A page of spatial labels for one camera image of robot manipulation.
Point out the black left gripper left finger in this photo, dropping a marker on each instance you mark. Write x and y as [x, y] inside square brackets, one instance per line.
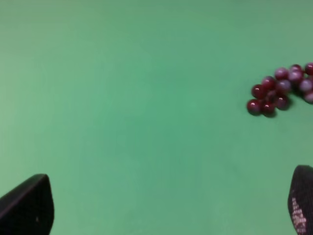
[28, 209]

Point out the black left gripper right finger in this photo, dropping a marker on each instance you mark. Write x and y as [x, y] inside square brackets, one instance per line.
[300, 200]

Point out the red grape bunch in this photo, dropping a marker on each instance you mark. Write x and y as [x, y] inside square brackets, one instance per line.
[273, 92]

